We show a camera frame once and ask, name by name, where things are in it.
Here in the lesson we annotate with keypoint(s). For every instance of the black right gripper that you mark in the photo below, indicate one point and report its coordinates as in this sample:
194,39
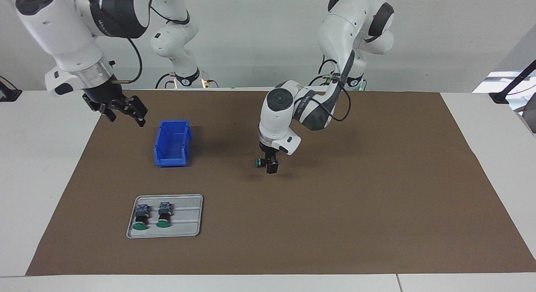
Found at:
104,93

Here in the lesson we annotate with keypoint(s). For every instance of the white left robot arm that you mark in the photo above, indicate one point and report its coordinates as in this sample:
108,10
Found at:
276,116

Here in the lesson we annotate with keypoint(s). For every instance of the black table clamp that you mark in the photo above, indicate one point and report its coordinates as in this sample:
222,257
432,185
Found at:
8,94

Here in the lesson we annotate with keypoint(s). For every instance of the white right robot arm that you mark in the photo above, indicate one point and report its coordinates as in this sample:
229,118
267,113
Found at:
63,28

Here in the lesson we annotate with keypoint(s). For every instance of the black clamp with rod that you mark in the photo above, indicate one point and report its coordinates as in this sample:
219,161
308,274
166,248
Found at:
500,97

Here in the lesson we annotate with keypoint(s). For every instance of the grey metal tray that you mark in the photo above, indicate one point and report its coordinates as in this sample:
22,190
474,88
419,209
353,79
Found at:
188,216

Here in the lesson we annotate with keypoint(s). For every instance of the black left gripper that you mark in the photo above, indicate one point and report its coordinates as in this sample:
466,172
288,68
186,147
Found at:
269,153

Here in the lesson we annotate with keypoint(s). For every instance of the green lit base plug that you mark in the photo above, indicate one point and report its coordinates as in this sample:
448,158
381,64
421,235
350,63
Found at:
331,77
204,83

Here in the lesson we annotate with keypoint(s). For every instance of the brown table mat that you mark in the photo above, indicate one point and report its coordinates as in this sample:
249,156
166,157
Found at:
335,200

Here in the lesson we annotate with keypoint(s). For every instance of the green push button switch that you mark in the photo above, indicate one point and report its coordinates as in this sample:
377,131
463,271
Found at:
141,218
164,216
257,162

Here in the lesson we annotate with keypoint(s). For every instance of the blue plastic storage bin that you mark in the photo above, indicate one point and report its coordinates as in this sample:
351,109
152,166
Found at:
171,158

